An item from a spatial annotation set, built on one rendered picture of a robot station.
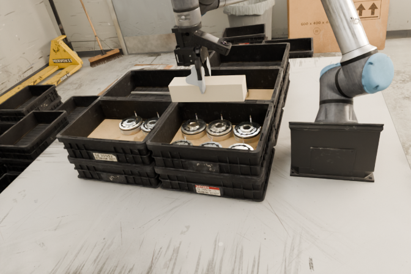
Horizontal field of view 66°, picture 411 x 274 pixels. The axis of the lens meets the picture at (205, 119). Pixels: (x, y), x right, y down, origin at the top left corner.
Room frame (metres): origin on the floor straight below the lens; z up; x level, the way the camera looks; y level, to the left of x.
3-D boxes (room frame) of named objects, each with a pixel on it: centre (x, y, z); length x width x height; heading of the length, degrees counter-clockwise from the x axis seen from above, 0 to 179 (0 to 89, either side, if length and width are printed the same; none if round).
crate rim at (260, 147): (0.95, -0.02, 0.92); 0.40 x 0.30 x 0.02; 66
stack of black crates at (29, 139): (1.82, 1.13, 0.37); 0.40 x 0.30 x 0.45; 159
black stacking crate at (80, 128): (1.11, 0.35, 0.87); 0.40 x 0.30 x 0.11; 66
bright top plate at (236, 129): (0.97, -0.15, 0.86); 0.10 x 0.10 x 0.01
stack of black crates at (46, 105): (2.34, 1.35, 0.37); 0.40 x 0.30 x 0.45; 159
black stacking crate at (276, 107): (1.22, -0.14, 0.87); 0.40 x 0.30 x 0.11; 66
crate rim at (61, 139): (1.11, 0.35, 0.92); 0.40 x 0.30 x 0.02; 66
